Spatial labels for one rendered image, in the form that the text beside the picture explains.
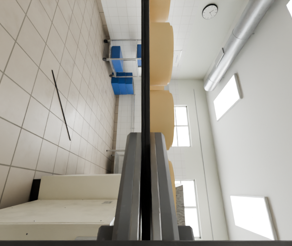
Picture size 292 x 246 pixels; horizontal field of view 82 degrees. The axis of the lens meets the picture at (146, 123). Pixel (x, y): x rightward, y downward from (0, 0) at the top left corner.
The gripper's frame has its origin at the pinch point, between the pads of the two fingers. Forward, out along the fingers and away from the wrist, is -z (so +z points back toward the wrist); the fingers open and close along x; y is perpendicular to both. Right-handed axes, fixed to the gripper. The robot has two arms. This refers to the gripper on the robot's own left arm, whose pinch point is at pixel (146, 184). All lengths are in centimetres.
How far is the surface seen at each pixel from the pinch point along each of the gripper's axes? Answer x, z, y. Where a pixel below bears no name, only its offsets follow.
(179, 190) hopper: 29, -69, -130
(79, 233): -29, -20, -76
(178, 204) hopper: 28, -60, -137
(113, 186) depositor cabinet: -28, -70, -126
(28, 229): -52, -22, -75
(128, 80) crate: -50, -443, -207
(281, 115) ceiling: 200, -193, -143
